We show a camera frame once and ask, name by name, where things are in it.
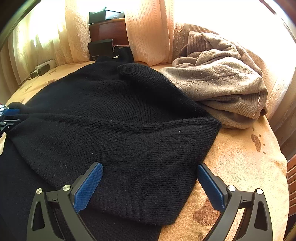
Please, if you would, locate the taupe knit sweater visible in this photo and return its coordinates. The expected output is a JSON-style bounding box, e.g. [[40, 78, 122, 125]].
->
[[160, 31, 268, 129]]

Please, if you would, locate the black charger adapter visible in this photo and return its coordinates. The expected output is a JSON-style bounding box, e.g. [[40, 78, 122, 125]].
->
[[30, 65, 50, 78]]

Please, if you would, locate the wooden nightstand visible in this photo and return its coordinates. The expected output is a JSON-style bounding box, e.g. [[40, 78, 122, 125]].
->
[[89, 18, 129, 46]]

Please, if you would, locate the black box beside bed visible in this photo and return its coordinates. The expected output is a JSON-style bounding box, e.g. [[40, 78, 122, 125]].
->
[[88, 39, 113, 61]]

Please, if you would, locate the orange paw print blanket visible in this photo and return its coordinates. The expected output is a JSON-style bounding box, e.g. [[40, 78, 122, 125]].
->
[[5, 60, 290, 241]]

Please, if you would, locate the black knit sweater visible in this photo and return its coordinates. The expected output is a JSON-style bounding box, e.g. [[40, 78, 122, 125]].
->
[[1, 48, 221, 240]]

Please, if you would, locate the white power strip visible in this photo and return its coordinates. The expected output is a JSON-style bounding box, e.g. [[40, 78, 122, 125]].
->
[[35, 59, 57, 70]]

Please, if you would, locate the orange woven curtain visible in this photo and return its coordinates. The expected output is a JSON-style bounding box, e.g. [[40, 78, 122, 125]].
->
[[125, 0, 175, 66]]

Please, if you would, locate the cream lace curtain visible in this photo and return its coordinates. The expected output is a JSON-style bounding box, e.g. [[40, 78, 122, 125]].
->
[[8, 1, 91, 84]]

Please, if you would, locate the dark box on nightstand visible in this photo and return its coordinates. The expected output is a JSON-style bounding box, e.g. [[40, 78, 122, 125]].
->
[[88, 8, 125, 25]]

